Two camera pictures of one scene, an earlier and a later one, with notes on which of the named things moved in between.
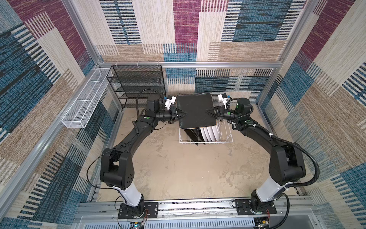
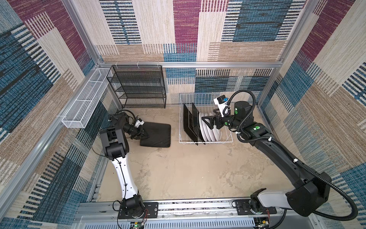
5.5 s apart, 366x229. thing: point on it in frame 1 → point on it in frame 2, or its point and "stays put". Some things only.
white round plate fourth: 203,135 stays put
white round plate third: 207,135 stays put
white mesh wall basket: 82,110 stays put
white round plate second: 212,135 stays put
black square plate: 195,105 → 159,134
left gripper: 173,113 → 139,133
